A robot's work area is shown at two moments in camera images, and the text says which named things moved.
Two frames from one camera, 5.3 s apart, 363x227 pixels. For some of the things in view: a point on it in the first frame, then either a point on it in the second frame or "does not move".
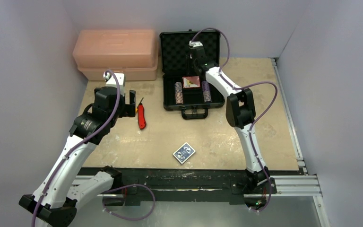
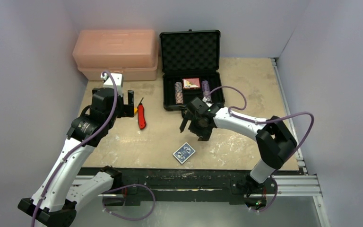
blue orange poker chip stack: x=178 y=90 does not move
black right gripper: x=197 y=53 to x=194 y=116
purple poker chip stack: x=207 y=93 does not move
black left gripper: x=127 y=109 does not move
